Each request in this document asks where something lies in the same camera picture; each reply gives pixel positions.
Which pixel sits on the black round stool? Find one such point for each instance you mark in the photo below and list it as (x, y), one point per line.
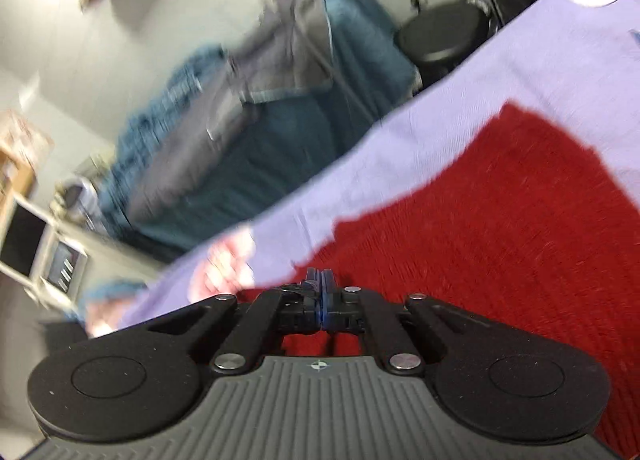
(440, 38)

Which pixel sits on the white appliance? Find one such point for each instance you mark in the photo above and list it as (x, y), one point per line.
(35, 245)

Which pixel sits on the teal covered bed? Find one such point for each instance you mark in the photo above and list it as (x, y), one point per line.
(280, 150)

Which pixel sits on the purple floral bed sheet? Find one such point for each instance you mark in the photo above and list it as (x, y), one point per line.
(450, 90)

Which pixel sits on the red knitted sweater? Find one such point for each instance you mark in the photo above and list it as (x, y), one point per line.
(475, 240)

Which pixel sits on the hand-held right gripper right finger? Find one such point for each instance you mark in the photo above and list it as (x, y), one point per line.
(327, 312)

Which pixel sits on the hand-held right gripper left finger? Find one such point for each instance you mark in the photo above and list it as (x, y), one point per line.
(314, 312)

